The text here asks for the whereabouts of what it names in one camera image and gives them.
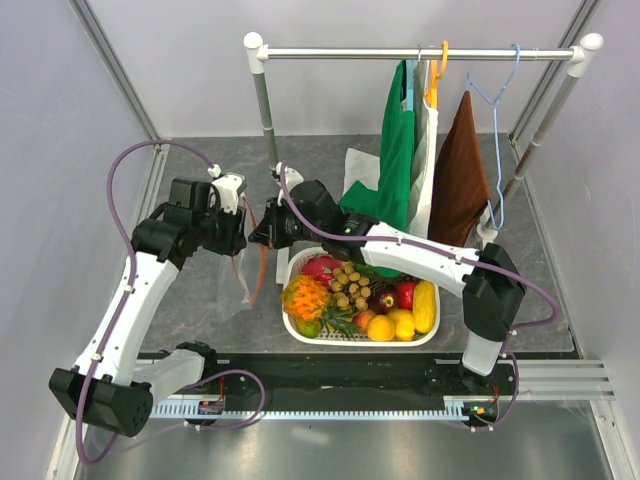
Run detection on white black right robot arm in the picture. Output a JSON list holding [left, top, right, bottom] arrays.
[[249, 162, 526, 394]]

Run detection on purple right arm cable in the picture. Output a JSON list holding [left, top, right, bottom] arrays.
[[277, 160, 559, 432]]

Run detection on blue wire hanger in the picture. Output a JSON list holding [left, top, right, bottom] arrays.
[[465, 43, 521, 231]]

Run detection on orange fruit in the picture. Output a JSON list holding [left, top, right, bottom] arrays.
[[367, 315, 396, 342]]

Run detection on green shirt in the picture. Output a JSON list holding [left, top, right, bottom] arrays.
[[338, 59, 417, 236]]

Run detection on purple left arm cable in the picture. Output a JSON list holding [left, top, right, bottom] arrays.
[[74, 139, 266, 464]]

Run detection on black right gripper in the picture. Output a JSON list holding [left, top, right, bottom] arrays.
[[249, 197, 325, 250]]

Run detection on white grey garment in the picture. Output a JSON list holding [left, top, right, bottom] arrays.
[[342, 60, 438, 238]]

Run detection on red bell pepper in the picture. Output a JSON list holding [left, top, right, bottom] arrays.
[[396, 281, 418, 310]]

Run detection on peach fruit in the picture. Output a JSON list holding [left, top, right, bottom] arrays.
[[352, 310, 376, 335]]

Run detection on orange toy pineapple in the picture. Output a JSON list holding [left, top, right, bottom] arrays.
[[280, 274, 359, 340]]

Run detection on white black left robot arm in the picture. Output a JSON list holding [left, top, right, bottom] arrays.
[[49, 173, 247, 437]]

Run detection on white cable duct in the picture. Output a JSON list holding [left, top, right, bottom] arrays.
[[150, 395, 496, 421]]

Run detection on clear zip bag orange zipper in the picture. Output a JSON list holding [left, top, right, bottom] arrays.
[[219, 192, 271, 309]]

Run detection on brown longan bunch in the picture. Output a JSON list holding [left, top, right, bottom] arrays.
[[329, 263, 372, 312]]

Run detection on light blue hanger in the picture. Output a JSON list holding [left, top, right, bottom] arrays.
[[403, 59, 414, 112]]

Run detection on silver white clothes rack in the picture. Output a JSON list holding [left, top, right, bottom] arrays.
[[243, 31, 605, 286]]

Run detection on pink dragon fruit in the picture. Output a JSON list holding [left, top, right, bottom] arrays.
[[301, 255, 341, 283]]

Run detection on brown towel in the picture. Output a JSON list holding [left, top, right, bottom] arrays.
[[428, 91, 491, 247]]

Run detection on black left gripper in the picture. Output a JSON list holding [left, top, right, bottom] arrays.
[[193, 198, 247, 257]]

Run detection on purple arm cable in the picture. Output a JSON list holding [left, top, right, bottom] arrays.
[[74, 139, 266, 464], [277, 160, 559, 432]]

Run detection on white plastic fruit basket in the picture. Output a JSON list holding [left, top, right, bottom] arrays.
[[283, 247, 440, 347]]

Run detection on orange plastic hanger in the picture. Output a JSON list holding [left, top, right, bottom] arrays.
[[424, 40, 449, 109]]

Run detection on green yellow mango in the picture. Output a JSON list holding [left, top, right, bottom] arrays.
[[295, 317, 323, 339]]

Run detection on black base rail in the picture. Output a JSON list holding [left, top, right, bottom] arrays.
[[179, 351, 515, 410]]

